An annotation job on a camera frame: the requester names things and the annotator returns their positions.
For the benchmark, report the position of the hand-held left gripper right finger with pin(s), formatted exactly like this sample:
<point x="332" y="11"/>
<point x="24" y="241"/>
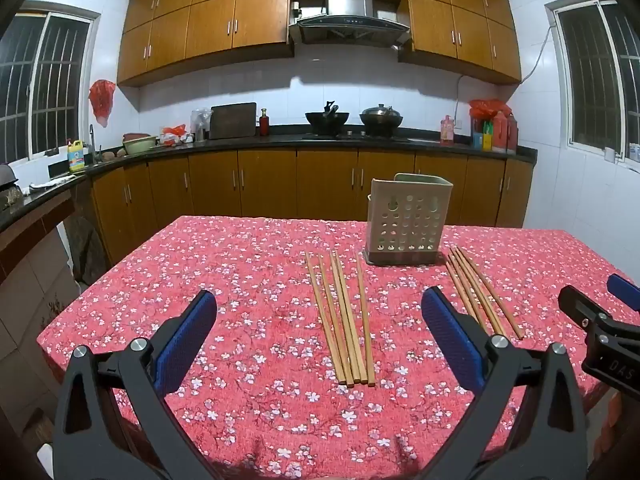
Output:
<point x="450" y="330"/>

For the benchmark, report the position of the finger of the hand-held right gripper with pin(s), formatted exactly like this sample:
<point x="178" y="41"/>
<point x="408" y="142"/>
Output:
<point x="625" y="290"/>
<point x="575" y="302"/>

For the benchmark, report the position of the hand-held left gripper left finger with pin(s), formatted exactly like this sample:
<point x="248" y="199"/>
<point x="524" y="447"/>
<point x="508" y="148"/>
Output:
<point x="185" y="340"/>

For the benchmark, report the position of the perforated beige chopstick holder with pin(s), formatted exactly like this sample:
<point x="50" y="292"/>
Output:
<point x="407" y="220"/>

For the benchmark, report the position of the red floral tablecloth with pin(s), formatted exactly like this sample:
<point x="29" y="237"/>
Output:
<point x="250" y="310"/>

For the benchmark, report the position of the dark cloth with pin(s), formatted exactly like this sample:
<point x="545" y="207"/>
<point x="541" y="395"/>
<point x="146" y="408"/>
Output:
<point x="90" y="245"/>

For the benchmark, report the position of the wooden lower kitchen cabinets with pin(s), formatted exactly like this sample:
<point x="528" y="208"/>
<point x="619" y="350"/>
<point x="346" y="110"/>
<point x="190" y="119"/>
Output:
<point x="265" y="185"/>

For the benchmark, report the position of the wooden kitchen cabinets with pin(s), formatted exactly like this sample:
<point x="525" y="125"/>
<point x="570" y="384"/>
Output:
<point x="265" y="185"/>
<point x="225" y="20"/>

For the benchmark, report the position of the red sauce bottle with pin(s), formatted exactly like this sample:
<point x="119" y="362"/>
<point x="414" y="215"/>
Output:
<point x="512" y="135"/>
<point x="500" y="135"/>

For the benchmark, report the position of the yellow box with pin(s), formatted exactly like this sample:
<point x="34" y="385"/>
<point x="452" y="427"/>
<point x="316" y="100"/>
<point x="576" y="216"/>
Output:
<point x="481" y="140"/>

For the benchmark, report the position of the pink bottle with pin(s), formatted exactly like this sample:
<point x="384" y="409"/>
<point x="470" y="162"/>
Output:
<point x="447" y="132"/>

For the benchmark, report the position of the green basin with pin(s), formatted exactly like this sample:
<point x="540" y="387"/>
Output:
<point x="139" y="146"/>

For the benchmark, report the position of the white cloth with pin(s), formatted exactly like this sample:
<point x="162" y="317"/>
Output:
<point x="50" y="183"/>

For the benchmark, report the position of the yellow detergent bottle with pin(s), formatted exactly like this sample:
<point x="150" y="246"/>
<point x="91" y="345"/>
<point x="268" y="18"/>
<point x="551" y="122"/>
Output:
<point x="76" y="157"/>

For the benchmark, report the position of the gas stove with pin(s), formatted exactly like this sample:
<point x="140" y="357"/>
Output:
<point x="350" y="136"/>

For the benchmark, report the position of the barred window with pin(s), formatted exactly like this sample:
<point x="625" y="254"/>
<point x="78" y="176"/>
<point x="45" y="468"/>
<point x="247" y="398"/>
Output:
<point x="50" y="85"/>
<point x="590" y="75"/>

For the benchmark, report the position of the clear plastic bag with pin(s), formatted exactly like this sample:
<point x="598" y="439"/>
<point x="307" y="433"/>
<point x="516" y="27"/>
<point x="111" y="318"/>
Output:
<point x="201" y="122"/>

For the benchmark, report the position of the metal faucet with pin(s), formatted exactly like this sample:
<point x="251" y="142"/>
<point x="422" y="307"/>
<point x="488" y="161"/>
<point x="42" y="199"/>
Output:
<point x="92" y="142"/>

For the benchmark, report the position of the black kitchen countertop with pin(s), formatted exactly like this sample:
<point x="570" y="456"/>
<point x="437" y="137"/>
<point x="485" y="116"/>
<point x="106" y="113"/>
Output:
<point x="280" y="142"/>

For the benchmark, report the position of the wok with metal lid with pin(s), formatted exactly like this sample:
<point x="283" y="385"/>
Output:
<point x="381" y="117"/>

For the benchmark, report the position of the dark wooden cutting board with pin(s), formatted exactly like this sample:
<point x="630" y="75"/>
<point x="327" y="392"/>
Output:
<point x="232" y="121"/>

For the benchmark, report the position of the small red bottle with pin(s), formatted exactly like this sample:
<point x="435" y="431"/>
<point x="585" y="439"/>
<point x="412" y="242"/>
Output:
<point x="264" y="124"/>

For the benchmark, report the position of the dark pot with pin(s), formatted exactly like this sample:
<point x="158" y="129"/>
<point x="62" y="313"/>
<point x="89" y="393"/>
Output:
<point x="7" y="176"/>

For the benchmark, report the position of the black wok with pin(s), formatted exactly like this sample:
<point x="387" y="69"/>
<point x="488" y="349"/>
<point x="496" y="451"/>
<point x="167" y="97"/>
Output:
<point x="327" y="121"/>

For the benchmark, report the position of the red hanging plastic bag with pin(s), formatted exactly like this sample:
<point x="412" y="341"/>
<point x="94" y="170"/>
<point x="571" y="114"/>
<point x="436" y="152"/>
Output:
<point x="102" y="100"/>

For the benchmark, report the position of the wooden upper kitchen cabinets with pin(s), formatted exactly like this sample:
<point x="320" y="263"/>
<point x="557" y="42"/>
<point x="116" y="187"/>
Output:
<point x="225" y="20"/>

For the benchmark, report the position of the steel range hood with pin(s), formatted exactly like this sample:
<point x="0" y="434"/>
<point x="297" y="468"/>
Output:
<point x="350" y="0"/>

